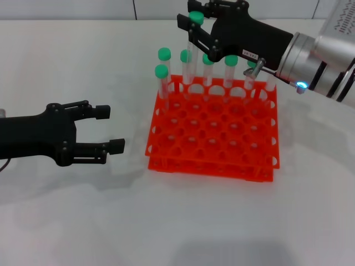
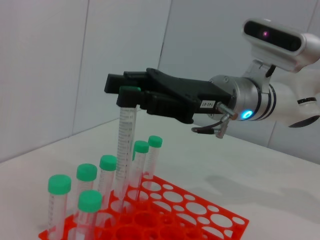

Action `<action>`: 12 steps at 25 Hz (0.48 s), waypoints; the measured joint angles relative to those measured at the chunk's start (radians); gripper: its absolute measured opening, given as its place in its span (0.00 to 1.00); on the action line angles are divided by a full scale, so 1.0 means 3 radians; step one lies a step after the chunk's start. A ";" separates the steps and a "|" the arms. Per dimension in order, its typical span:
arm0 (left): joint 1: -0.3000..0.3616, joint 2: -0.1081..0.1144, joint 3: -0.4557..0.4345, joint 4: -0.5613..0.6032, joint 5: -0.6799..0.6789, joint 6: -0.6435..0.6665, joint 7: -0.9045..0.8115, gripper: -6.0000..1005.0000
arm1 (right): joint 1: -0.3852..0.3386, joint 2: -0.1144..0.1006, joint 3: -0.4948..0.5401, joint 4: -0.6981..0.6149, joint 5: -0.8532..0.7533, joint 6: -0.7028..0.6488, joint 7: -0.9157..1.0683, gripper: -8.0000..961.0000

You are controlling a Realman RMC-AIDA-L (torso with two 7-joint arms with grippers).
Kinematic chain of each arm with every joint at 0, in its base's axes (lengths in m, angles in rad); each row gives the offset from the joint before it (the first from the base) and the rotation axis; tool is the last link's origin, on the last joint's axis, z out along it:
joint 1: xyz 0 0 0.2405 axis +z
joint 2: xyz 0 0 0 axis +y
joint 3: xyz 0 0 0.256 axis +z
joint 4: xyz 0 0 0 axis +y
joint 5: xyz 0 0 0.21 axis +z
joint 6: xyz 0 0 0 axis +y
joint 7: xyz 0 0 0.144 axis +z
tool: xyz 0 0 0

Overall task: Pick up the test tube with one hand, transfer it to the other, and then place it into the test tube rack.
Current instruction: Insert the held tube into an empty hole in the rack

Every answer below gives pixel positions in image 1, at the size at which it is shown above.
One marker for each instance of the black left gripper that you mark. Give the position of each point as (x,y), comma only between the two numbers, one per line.
(36,135)

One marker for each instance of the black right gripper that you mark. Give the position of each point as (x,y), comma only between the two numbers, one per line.
(244,36)

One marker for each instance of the clear test tube green cap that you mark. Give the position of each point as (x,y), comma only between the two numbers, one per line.
(161,71)
(183,56)
(164,53)
(271,84)
(251,83)
(196,17)
(206,60)
(231,60)

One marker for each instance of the orange plastic test tube rack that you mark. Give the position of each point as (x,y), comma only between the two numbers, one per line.
(210,130)

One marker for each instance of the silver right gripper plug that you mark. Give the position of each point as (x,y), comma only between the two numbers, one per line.
(256,66)

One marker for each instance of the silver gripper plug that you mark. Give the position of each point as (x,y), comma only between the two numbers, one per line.
(2,113)
(256,66)

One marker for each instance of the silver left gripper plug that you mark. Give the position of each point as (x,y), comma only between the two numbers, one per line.
(2,113)

